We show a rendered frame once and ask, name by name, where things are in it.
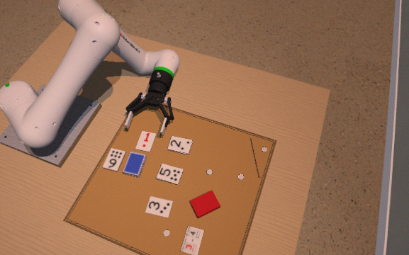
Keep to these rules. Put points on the white printed rules card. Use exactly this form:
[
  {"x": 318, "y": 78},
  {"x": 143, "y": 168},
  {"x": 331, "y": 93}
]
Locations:
[{"x": 192, "y": 240}]

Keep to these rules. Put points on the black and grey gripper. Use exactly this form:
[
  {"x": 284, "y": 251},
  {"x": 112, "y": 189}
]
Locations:
[{"x": 154, "y": 97}]

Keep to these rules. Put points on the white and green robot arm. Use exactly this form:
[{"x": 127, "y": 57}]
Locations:
[{"x": 37, "y": 119}]

